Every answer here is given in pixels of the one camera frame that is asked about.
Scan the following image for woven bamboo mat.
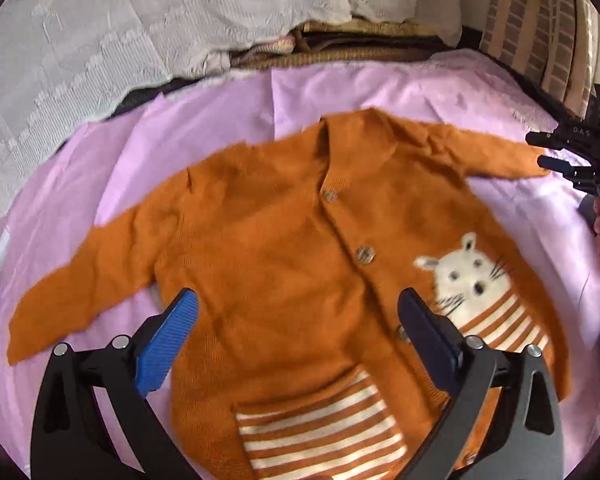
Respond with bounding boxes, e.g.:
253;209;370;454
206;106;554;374
230;18;446;70

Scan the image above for white lace cover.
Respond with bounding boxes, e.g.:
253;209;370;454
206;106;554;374
0;0;462;217

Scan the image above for orange knit cat cardigan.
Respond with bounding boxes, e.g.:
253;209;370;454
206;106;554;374
7;110;569;479

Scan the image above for pink bed sheet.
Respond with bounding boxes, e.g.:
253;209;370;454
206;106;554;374
0;50;600;474

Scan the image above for brown checkered curtain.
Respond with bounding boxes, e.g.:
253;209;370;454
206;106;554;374
480;0;600;119

